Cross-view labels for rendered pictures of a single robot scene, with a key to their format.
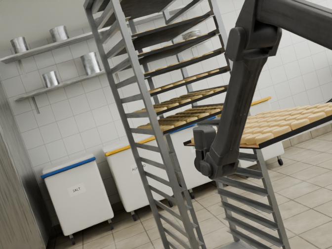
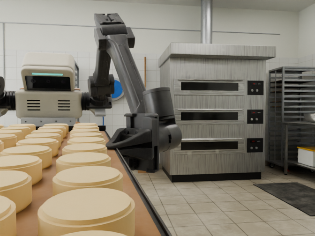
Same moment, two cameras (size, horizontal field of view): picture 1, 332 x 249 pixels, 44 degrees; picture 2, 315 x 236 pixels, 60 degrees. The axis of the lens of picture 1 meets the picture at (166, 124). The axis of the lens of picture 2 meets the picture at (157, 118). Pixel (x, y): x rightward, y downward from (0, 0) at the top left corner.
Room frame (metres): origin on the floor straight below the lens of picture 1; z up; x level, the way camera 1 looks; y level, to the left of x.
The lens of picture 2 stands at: (1.70, -0.07, 1.07)
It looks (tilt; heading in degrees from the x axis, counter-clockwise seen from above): 2 degrees down; 182
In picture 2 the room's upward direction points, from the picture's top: straight up
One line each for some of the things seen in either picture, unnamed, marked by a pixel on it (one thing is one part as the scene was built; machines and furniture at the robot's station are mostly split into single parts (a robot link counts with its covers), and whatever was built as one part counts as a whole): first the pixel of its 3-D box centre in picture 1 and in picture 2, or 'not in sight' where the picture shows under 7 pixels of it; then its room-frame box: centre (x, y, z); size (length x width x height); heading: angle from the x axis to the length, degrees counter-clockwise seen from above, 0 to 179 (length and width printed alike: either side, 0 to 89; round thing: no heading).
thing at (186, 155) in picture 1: (194, 155); not in sight; (4.46, -0.19, 0.39); 0.64 x 0.54 x 0.77; 9
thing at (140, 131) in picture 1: (145, 130); not in sight; (2.14, 0.11, 1.05); 0.64 x 0.03 x 0.03; 17
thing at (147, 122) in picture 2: not in sight; (125, 139); (1.26, -0.14, 1.03); 0.09 x 0.07 x 0.07; 152
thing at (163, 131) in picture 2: not in sight; (148, 140); (1.20, -0.11, 1.02); 0.07 x 0.07 x 0.10; 62
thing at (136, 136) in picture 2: not in sight; (125, 151); (1.26, -0.14, 1.01); 0.09 x 0.07 x 0.07; 152
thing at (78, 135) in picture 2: not in sight; (86, 140); (1.28, -0.20, 1.03); 0.05 x 0.05 x 0.02
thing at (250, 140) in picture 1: (254, 139); (86, 131); (1.17, -0.23, 1.03); 0.05 x 0.05 x 0.02
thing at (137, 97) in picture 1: (135, 97); not in sight; (2.14, 0.11, 1.23); 0.64 x 0.03 x 0.03; 17
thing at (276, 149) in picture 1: (247, 136); not in sight; (4.57, -0.83, 0.39); 0.64 x 0.54 x 0.77; 8
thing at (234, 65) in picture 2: not in sight; (210, 114); (-2.80, 0.63, 1.01); 1.56 x 1.20 x 2.01; 100
